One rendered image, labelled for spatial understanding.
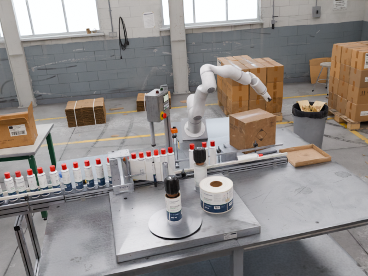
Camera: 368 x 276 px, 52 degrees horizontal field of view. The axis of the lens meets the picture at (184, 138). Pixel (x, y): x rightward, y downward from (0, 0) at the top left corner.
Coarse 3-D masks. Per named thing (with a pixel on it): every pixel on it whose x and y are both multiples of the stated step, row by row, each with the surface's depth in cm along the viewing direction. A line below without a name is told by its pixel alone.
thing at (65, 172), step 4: (64, 164) 251; (64, 168) 251; (64, 172) 251; (68, 172) 253; (64, 176) 252; (68, 176) 254; (64, 180) 253; (68, 180) 254; (64, 184) 255; (68, 184) 255; (68, 188) 256; (72, 188) 259; (68, 192) 257
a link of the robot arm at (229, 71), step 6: (204, 66) 280; (210, 66) 278; (216, 66) 277; (222, 66) 274; (228, 66) 272; (204, 72) 278; (216, 72) 277; (222, 72) 273; (228, 72) 273; (234, 72) 274; (240, 72) 279; (234, 78) 279
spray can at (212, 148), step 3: (210, 141) 272; (213, 141) 272; (210, 144) 272; (213, 144) 271; (210, 147) 272; (213, 147) 272; (210, 150) 273; (213, 150) 272; (210, 153) 274; (213, 153) 273; (210, 156) 275; (213, 156) 274; (210, 159) 276; (213, 159) 275; (216, 159) 277; (210, 162) 277; (213, 162) 276; (216, 162) 278
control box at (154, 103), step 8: (152, 96) 250; (160, 96) 253; (168, 96) 264; (152, 104) 253; (160, 104) 254; (152, 112) 255; (160, 112) 255; (168, 112) 267; (152, 120) 258; (160, 120) 256
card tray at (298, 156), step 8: (312, 144) 309; (280, 152) 304; (288, 152) 305; (296, 152) 304; (304, 152) 303; (312, 152) 302; (320, 152) 299; (288, 160) 291; (296, 160) 291; (304, 160) 290; (312, 160) 283; (320, 160) 285; (328, 160) 287
